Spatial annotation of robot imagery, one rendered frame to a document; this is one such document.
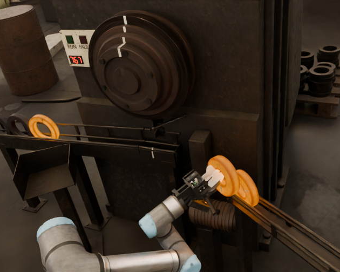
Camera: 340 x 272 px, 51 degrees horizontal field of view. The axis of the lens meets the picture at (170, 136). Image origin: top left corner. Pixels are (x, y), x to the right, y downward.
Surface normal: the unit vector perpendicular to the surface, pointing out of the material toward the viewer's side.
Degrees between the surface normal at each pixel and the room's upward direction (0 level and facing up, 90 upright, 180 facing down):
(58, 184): 5
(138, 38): 33
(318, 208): 0
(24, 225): 1
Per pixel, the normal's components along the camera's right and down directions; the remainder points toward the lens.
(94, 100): -0.14, -0.82
